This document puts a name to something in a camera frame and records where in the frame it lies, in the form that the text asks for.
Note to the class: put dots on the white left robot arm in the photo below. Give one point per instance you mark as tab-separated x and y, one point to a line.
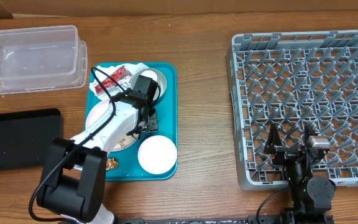
73	178

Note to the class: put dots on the red snack wrapper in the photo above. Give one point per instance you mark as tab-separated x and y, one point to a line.
112	79

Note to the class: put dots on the brown food scrap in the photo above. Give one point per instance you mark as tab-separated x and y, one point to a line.
112	163

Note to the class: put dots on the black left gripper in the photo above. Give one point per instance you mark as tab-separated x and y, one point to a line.
153	122

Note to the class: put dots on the white paper cup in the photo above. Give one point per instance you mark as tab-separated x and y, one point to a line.
150	74

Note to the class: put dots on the pink plate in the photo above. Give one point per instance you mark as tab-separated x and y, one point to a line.
96	112

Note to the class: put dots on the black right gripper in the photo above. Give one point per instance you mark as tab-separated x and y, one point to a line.
273	145

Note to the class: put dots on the teal plastic tray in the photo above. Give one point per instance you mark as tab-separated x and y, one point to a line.
129	168

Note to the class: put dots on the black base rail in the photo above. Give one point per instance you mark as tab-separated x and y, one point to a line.
263	219

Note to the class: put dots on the grey plastic dish rack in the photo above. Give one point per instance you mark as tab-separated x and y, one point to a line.
294	79

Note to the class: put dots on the clear plastic bin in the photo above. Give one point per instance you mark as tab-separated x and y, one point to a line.
42	59

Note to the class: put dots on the black food waste tray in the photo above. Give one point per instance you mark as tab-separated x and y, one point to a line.
25	137

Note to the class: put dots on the white napkin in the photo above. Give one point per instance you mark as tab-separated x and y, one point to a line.
133	68

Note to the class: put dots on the grey metal bowl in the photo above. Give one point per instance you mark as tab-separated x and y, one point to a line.
162	81

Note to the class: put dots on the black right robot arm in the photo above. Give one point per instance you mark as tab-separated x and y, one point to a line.
311	195

